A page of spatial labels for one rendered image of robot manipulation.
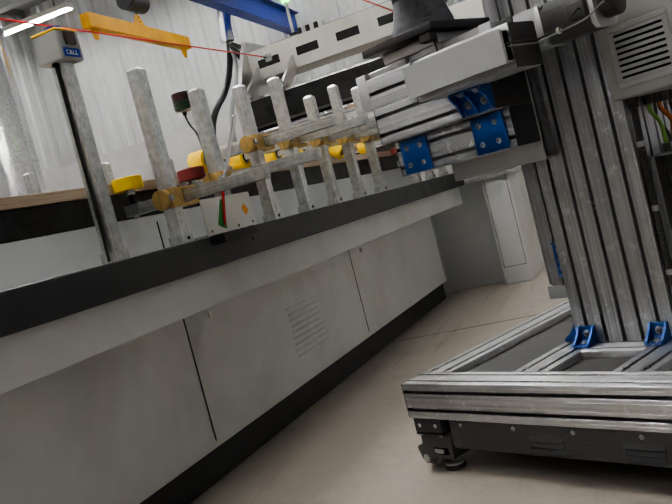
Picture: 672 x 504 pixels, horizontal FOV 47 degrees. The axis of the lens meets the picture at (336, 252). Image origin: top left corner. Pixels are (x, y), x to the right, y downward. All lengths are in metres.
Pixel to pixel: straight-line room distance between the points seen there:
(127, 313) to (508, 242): 3.08
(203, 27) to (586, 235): 10.87
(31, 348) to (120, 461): 0.54
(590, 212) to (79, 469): 1.31
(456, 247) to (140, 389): 2.98
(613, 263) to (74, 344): 1.19
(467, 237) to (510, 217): 0.34
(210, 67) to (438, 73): 10.73
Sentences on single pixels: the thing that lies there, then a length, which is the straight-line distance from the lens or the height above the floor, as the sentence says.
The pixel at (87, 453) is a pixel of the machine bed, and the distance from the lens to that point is 1.97.
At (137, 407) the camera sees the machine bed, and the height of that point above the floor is 0.32.
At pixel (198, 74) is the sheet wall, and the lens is 12.42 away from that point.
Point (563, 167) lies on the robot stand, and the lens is 1.90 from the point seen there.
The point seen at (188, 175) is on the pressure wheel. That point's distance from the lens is 2.30.
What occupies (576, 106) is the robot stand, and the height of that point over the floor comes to 0.78.
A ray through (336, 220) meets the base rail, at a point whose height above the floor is 0.64.
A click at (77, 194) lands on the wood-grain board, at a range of 2.07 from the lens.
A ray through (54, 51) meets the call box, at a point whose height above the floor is 1.17.
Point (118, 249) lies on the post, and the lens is 1.81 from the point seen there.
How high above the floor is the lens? 0.70
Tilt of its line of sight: 3 degrees down
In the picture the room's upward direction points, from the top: 14 degrees counter-clockwise
